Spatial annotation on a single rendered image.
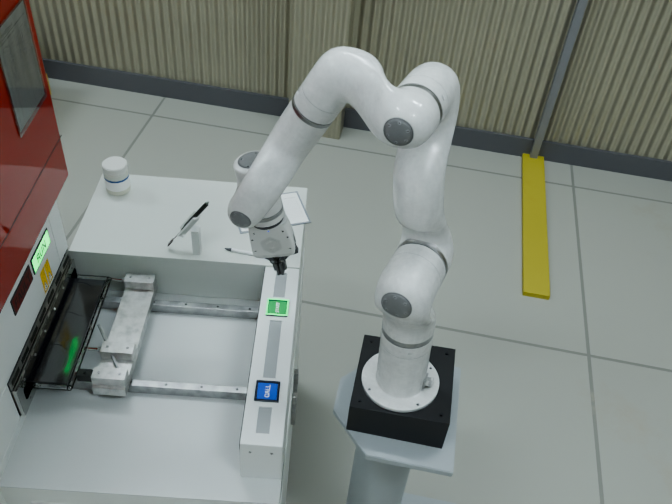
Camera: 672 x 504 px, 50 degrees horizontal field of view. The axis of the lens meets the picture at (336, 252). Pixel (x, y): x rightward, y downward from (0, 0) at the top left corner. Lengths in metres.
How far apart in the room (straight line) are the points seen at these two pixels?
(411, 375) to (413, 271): 0.33
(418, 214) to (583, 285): 2.25
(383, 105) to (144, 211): 1.09
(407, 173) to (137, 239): 0.95
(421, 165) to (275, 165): 0.30
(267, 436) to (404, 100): 0.80
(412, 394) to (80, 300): 0.90
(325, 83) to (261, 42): 2.81
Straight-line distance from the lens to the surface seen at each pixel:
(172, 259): 2.00
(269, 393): 1.70
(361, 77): 1.29
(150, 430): 1.83
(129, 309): 2.00
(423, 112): 1.23
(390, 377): 1.71
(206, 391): 1.85
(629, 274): 3.74
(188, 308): 2.03
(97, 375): 1.84
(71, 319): 1.98
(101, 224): 2.13
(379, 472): 2.00
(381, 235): 3.54
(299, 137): 1.42
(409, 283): 1.43
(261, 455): 1.66
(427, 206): 1.38
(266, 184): 1.46
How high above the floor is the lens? 2.35
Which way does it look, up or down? 43 degrees down
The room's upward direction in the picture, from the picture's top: 6 degrees clockwise
